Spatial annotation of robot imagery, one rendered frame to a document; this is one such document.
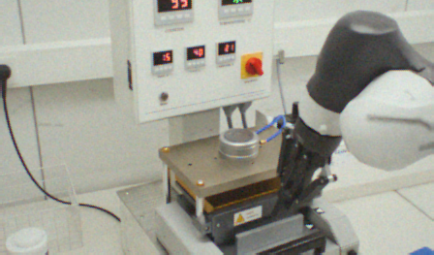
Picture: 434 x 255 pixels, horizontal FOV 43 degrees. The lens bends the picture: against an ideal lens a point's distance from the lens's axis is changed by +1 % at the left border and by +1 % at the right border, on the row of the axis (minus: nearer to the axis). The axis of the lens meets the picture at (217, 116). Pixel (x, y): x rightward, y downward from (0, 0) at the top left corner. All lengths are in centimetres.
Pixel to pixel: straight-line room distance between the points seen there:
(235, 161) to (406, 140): 47
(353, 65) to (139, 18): 46
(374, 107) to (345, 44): 11
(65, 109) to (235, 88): 58
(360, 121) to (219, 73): 55
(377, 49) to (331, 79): 7
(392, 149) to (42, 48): 102
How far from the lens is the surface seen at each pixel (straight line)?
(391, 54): 73
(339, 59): 73
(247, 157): 105
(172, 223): 107
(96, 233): 150
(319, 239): 104
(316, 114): 79
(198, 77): 113
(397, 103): 65
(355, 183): 166
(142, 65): 107
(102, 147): 165
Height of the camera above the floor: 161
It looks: 23 degrees down
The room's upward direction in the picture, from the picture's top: 1 degrees clockwise
